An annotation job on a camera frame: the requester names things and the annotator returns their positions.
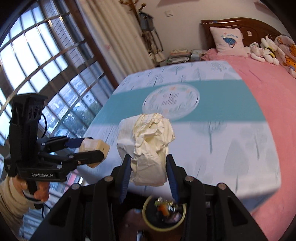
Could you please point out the white plush rabbit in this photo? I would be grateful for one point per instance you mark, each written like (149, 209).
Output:
(269, 49)

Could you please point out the cream curtain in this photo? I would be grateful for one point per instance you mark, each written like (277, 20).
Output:
(115, 41)

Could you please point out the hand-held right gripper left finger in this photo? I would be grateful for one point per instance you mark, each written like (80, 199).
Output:
(124, 178)

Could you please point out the cream paper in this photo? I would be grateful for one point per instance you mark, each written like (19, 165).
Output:
(148, 143)

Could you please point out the tree print tablecloth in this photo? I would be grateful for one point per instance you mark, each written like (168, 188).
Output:
(219, 150)

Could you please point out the orange packet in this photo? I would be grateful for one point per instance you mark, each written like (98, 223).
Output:
(164, 208)

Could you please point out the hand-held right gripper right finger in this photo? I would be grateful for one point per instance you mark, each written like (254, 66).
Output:
(172, 179)

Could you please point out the person's left hand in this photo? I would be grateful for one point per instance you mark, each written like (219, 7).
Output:
(42, 191)

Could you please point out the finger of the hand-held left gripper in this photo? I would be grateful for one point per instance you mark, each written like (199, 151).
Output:
(72, 143)
(87, 157)

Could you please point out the pink embroidered pillow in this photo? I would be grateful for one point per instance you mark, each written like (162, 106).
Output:
(222, 46)

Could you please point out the pink folded cloth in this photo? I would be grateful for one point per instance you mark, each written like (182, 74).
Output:
(208, 54)

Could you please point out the wooden coat rack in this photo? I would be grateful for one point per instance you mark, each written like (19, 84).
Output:
(133, 4)

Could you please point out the carved wooden headboard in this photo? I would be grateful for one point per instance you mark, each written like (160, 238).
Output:
(254, 25)

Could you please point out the beige carton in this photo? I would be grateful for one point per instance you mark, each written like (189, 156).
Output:
(97, 144)

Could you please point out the small white box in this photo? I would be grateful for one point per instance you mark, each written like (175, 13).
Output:
(197, 55)

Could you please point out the dark trash bin cream rim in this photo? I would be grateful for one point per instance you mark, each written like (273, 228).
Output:
(161, 228)

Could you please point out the pink bed sheet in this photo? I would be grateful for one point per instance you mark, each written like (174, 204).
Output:
(272, 97)

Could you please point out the window with metal grille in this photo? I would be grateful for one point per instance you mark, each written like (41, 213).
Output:
(46, 58)

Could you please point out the bear print rolled quilt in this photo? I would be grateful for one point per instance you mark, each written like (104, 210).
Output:
(286, 55)

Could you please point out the white plush bear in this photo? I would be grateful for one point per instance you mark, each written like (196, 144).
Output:
(256, 52)

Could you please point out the stack of books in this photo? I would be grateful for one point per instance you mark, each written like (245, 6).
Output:
(178, 56)

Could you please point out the white wall switch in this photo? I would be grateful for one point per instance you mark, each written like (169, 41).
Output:
(169, 13)

